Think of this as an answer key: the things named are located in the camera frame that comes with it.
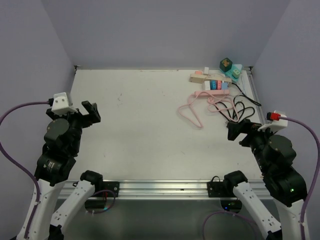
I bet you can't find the black coiled cable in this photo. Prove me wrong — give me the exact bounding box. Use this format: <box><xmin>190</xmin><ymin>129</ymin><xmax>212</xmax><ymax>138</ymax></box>
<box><xmin>215</xmin><ymin>82</ymin><xmax>262</xmax><ymax>124</ymax></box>

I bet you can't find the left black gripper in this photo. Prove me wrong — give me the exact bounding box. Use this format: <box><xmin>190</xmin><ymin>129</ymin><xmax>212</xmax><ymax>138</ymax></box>
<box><xmin>47</xmin><ymin>100</ymin><xmax>100</xmax><ymax>154</ymax></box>

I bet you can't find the beige power strip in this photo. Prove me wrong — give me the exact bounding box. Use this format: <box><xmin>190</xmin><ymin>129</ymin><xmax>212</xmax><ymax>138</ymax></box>
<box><xmin>189</xmin><ymin>73</ymin><xmax>232</xmax><ymax>84</ymax></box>

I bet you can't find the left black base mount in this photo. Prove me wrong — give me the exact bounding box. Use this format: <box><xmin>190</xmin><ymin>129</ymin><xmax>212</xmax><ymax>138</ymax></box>
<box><xmin>100</xmin><ymin>181</ymin><xmax>120</xmax><ymax>198</ymax></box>

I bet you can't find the white charger plug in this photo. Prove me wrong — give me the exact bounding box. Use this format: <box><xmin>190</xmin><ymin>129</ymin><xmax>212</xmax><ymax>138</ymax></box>
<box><xmin>202</xmin><ymin>80</ymin><xmax>212</xmax><ymax>91</ymax></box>

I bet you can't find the blue adapter plug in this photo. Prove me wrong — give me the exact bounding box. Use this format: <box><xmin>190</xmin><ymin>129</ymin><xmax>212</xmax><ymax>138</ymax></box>
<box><xmin>209</xmin><ymin>80</ymin><xmax>217</xmax><ymax>90</ymax></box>

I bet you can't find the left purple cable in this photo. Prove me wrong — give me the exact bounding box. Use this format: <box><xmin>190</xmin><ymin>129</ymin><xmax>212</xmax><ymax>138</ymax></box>
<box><xmin>0</xmin><ymin>99</ymin><xmax>52</xmax><ymax>240</ymax></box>

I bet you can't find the aluminium rail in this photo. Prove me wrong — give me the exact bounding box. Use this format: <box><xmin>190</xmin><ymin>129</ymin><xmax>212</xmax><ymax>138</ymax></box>
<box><xmin>59</xmin><ymin>179</ymin><xmax>271</xmax><ymax>201</ymax></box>

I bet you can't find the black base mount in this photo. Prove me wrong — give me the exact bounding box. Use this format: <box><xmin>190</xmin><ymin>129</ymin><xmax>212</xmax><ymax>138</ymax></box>
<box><xmin>100</xmin><ymin>181</ymin><xmax>120</xmax><ymax>198</ymax></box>
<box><xmin>206</xmin><ymin>175</ymin><xmax>227</xmax><ymax>198</ymax></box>

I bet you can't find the light blue usb charger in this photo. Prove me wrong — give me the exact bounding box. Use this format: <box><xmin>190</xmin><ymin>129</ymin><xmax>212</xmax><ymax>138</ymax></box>
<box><xmin>221</xmin><ymin>81</ymin><xmax>229</xmax><ymax>90</ymax></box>

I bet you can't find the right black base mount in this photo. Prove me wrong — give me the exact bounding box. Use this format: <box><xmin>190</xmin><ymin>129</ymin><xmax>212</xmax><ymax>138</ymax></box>
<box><xmin>206</xmin><ymin>175</ymin><xmax>227</xmax><ymax>198</ymax></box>

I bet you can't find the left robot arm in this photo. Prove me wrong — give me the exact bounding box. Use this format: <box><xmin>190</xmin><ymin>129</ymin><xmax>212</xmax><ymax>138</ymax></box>
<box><xmin>9</xmin><ymin>96</ymin><xmax>104</xmax><ymax>240</ymax></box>

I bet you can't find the pink adapter plug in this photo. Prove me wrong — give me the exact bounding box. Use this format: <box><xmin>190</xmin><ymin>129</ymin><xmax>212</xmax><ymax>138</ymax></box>
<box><xmin>216</xmin><ymin>80</ymin><xmax>223</xmax><ymax>90</ymax></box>

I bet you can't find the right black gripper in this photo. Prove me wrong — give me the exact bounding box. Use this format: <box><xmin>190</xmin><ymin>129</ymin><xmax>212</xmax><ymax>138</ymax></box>
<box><xmin>227</xmin><ymin>117</ymin><xmax>278</xmax><ymax>172</ymax></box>

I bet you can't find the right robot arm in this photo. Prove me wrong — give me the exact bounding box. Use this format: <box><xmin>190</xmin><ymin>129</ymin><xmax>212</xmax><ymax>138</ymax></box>
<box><xmin>222</xmin><ymin>119</ymin><xmax>310</xmax><ymax>240</ymax></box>

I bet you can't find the teal power strip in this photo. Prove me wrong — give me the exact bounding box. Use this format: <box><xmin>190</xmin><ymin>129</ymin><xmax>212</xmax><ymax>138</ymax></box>
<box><xmin>220</xmin><ymin>64</ymin><xmax>243</xmax><ymax>84</ymax></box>

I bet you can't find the pink power strip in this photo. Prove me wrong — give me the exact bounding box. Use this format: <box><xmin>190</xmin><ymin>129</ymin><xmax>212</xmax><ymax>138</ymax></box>
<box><xmin>177</xmin><ymin>89</ymin><xmax>236</xmax><ymax>130</ymax></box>

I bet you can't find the dark green cube charger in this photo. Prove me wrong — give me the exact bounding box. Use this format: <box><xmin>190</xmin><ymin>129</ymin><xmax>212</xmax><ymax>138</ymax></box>
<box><xmin>219</xmin><ymin>57</ymin><xmax>233</xmax><ymax>73</ymax></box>

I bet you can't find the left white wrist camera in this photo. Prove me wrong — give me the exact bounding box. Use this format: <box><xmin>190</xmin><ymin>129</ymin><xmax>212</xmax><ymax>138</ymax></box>
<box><xmin>51</xmin><ymin>92</ymin><xmax>78</xmax><ymax>116</ymax></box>

